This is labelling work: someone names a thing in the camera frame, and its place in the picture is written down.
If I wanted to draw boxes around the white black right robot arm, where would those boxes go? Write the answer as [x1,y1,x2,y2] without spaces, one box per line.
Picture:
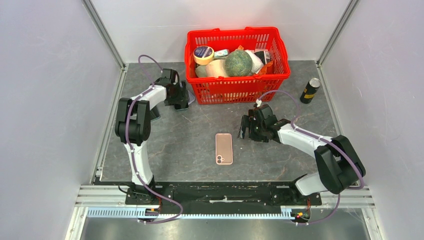
[238,104,366,205]

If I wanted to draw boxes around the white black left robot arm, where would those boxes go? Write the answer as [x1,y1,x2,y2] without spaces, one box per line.
[114,68,190,204]

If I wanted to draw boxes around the red plastic shopping basket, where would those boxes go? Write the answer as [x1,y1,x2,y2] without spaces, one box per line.
[184,26,291,105]

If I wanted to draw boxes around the green patterned ball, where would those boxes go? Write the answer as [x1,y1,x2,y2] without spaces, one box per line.
[224,49,253,77]

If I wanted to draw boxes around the black white packet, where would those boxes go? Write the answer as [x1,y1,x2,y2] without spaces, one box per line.
[254,49,272,65]

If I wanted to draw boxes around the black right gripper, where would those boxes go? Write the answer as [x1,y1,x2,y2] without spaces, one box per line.
[237,114,269,143]

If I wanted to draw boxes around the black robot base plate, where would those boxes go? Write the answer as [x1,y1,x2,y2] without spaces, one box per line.
[125,181,322,215]

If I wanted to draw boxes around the masking tape roll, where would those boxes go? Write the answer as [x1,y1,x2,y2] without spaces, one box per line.
[192,45,215,66]

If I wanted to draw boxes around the slotted aluminium rail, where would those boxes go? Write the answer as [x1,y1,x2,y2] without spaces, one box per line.
[86,206,294,220]

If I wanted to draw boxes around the small teal box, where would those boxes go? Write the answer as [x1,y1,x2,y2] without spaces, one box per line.
[213,49,230,59]

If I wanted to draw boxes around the white plastic bag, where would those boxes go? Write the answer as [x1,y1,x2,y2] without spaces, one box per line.
[245,50,264,74]

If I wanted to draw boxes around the lilac phone case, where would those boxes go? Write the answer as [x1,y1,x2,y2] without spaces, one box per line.
[187,91,196,105]

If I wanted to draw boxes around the orange snack packet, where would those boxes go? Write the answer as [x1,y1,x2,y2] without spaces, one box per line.
[256,61,274,76]

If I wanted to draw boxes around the dark green smartphone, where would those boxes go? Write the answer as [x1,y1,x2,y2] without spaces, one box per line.
[174,100,190,111]

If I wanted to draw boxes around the black yellow drink can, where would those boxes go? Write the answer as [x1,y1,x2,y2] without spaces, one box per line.
[299,77,321,104]

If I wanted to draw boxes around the beige paper bag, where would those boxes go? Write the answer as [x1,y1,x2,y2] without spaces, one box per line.
[195,59,229,78]

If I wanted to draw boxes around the pink phone case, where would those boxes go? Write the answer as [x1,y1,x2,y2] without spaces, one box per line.
[215,133,233,165]

